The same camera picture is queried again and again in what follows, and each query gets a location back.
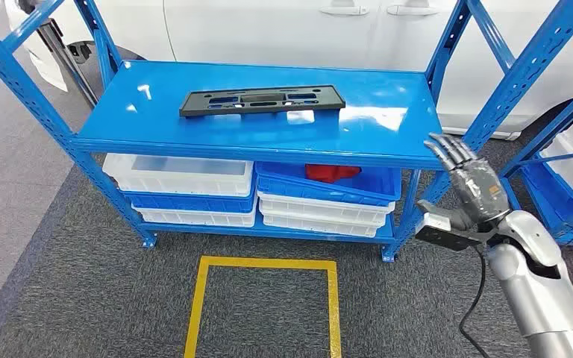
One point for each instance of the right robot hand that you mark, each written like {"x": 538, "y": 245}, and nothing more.
{"x": 479, "y": 190}

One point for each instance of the black plastic frame part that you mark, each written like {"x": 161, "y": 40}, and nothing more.
{"x": 187, "y": 106}

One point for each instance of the blue metal shelf rack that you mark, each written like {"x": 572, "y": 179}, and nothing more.
{"x": 266, "y": 133}
{"x": 543, "y": 143}

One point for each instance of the red plastic part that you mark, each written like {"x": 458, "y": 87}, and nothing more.
{"x": 331, "y": 173}

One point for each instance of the white car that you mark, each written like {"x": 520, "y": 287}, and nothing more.
{"x": 266, "y": 29}

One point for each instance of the translucent white plastic bin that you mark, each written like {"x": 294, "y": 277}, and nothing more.
{"x": 182, "y": 185}

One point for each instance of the yellow floor tape square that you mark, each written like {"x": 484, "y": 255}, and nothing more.
{"x": 197, "y": 306}

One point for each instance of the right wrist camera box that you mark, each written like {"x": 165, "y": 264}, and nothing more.
{"x": 444, "y": 238}

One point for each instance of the grey metal frame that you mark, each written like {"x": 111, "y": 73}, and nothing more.
{"x": 64, "y": 59}

